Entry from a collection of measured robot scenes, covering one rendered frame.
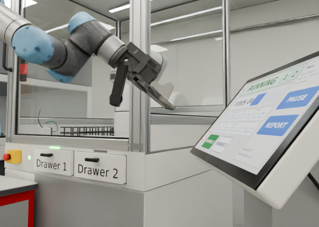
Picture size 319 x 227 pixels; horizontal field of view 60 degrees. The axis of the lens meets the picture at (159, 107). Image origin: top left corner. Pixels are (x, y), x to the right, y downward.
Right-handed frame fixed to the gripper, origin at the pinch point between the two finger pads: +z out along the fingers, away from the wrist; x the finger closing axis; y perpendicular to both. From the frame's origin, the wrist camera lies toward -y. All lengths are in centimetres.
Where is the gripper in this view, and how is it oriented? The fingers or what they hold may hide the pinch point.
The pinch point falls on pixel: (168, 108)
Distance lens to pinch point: 76.7
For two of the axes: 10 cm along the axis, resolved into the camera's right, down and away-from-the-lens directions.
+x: -0.6, 0.6, 10.0
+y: 6.4, -7.6, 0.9
